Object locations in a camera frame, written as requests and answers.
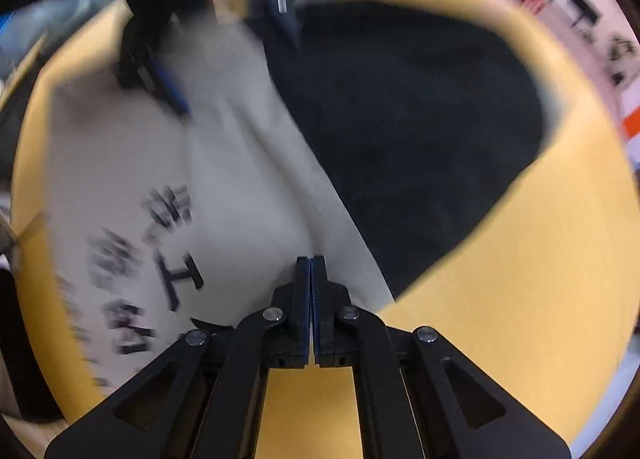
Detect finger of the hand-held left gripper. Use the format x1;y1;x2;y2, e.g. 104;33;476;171
117;21;193;120

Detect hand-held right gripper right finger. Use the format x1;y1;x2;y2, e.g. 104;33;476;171
312;255;571;459

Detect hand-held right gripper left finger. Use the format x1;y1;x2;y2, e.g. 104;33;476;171
45;256;313;459

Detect khaki and black jacket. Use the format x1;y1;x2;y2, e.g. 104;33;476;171
45;0;548;390

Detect black screen on stand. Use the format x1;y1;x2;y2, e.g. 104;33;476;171
570;0;601;30

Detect orange wall panel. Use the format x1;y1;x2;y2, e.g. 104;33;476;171
621;106;640;146

